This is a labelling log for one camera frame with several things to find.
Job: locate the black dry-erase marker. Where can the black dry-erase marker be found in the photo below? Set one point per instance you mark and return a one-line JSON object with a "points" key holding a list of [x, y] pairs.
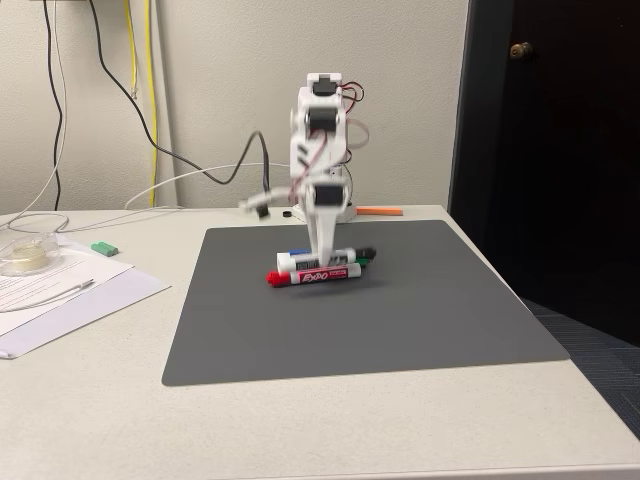
{"points": [[300, 261]]}

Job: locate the blue dry-erase marker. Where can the blue dry-erase marker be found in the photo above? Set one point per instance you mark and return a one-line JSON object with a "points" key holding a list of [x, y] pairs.
{"points": [[299, 251]]}

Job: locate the red dry-erase marker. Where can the red dry-erase marker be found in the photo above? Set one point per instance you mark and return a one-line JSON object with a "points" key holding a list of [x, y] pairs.
{"points": [[320, 275]]}

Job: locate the green dry-erase marker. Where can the green dry-erase marker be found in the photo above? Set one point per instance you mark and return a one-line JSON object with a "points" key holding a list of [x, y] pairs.
{"points": [[365, 263]]}

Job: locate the orange flat strip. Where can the orange flat strip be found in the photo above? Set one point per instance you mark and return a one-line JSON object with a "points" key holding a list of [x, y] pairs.
{"points": [[380, 211]]}

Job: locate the grey rectangular mat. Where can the grey rectangular mat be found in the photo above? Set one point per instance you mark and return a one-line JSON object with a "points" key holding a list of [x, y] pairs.
{"points": [[350, 335]]}

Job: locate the green eraser block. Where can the green eraser block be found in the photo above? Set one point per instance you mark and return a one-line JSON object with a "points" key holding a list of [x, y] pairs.
{"points": [[104, 247]]}

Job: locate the printed white paper sheet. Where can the printed white paper sheet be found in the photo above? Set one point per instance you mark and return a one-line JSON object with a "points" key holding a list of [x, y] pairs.
{"points": [[95, 265]]}

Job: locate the blank white paper sheet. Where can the blank white paper sheet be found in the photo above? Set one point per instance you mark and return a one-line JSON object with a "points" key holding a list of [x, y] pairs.
{"points": [[100, 305]]}

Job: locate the brass door knob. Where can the brass door knob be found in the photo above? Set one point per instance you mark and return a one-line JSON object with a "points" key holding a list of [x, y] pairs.
{"points": [[520, 51]]}

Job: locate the dark wooden door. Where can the dark wooden door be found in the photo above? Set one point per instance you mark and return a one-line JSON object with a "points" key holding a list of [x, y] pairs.
{"points": [[575, 165]]}

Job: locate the clear tape dispenser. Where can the clear tape dispenser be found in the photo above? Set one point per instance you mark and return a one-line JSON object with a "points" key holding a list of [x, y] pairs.
{"points": [[27, 255]]}

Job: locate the small black camera module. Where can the small black camera module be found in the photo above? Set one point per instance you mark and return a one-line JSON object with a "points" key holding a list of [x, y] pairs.
{"points": [[259, 204]]}

